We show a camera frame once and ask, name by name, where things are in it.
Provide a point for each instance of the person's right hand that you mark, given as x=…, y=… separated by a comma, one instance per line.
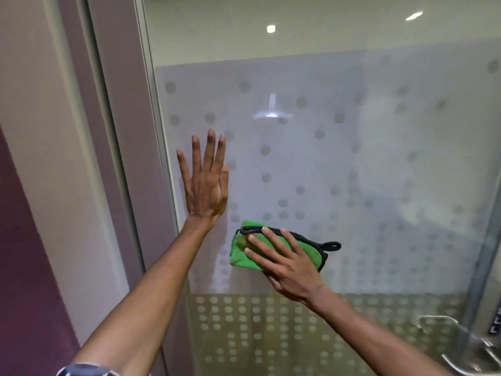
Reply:
x=293, y=274

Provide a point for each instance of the person's left hand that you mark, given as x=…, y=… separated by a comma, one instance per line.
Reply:
x=205, y=191

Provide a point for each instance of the green microfibre cloth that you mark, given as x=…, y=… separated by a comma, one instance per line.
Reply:
x=239, y=254

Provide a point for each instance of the person's left forearm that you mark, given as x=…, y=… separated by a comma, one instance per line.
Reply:
x=148, y=301

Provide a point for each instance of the person's right forearm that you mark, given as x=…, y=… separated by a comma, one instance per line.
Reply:
x=372, y=340

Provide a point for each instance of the blue pull sign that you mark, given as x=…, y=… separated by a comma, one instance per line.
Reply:
x=496, y=323

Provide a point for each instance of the dark blue left sleeve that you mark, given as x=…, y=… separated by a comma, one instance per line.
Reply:
x=90, y=370

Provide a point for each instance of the oval ceiling light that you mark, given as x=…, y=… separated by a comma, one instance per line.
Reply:
x=414, y=16

